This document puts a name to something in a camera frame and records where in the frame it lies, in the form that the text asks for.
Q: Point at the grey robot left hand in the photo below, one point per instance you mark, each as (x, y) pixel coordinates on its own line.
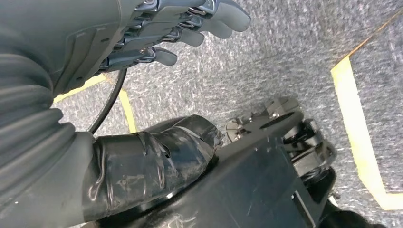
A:
(63, 31)

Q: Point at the black robot leg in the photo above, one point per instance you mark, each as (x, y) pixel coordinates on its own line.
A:
(252, 188)

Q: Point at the yellow floor tape marking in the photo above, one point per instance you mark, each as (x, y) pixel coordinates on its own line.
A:
(355, 126)

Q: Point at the black robot foot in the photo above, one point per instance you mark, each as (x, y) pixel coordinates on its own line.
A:
(346, 220)

